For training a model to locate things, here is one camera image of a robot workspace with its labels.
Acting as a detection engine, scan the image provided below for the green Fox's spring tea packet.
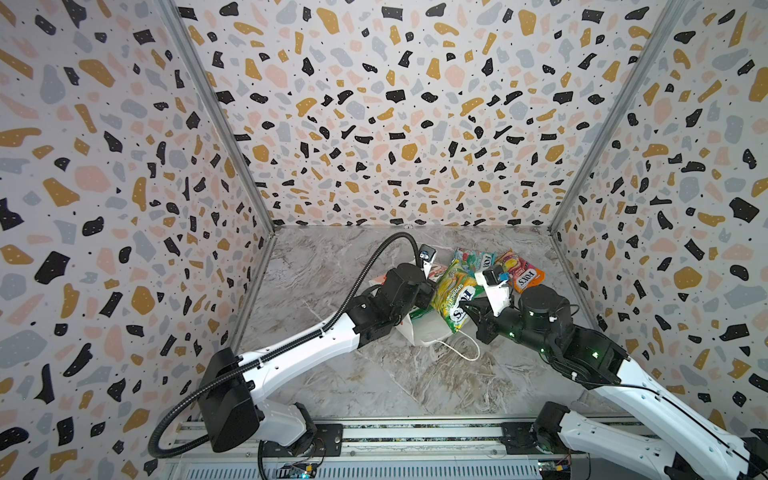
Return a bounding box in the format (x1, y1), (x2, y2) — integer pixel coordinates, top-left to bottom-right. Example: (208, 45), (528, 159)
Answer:
(430, 259), (484, 332)

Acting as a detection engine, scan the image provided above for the white paper gift bag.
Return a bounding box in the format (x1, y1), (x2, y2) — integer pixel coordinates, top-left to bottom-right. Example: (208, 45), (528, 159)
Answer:
(397, 265), (480, 362)

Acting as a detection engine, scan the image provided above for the orange Fox's fruits candy packet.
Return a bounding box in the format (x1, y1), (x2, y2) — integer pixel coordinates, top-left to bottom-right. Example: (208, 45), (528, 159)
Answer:
(496, 250), (546, 293)

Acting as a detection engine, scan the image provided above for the teal Fox's candy packet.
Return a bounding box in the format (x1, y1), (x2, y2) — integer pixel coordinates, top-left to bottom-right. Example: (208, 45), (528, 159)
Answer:
(453, 248), (497, 274)

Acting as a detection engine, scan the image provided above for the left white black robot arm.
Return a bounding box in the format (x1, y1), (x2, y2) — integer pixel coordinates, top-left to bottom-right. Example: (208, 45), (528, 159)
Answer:
(198, 263), (436, 455)

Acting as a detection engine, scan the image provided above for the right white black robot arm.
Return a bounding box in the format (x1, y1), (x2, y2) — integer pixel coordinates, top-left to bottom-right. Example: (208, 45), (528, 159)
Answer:
(459, 285), (767, 479)

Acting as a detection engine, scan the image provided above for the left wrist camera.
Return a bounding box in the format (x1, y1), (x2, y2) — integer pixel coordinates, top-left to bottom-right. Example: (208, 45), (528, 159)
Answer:
(419, 244), (437, 278)

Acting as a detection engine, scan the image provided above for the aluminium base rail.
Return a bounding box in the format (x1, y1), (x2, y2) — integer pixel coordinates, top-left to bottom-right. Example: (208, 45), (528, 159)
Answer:
(158, 415), (636, 479)

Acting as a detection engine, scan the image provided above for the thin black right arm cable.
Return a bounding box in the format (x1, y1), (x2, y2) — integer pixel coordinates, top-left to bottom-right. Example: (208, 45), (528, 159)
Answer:
(575, 359), (768, 469)

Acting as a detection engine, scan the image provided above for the black corrugated cable conduit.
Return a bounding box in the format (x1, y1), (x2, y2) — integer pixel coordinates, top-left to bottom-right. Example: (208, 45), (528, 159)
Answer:
(147, 231), (422, 460)

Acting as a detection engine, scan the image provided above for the left metal corner post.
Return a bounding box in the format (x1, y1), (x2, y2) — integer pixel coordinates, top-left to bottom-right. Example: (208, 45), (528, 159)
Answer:
(155, 0), (278, 236)

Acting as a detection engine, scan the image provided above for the metal corner post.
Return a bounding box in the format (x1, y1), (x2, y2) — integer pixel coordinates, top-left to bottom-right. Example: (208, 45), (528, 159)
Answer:
(548, 0), (688, 236)
(155, 0), (278, 236)

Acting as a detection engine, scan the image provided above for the right metal corner post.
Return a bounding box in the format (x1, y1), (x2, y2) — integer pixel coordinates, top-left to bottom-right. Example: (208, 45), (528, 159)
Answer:
(548, 0), (688, 236)

